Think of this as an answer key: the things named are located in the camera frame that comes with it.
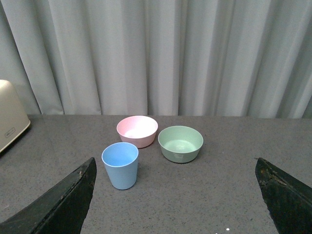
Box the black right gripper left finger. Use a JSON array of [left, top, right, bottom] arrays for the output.
[[0, 157, 97, 234]]

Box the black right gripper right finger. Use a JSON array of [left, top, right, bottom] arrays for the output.
[[255, 157, 312, 234]]

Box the blue plastic cup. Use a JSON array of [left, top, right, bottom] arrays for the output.
[[101, 142, 139, 190]]

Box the cream white toaster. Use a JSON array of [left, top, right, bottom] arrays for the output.
[[0, 79, 31, 151]]

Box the pink plastic bowl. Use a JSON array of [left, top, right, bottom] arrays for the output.
[[117, 116, 158, 149]]

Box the green plastic bowl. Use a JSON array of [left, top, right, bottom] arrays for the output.
[[158, 126, 204, 163]]

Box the grey curtain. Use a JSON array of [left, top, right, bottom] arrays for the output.
[[0, 0, 312, 118]]

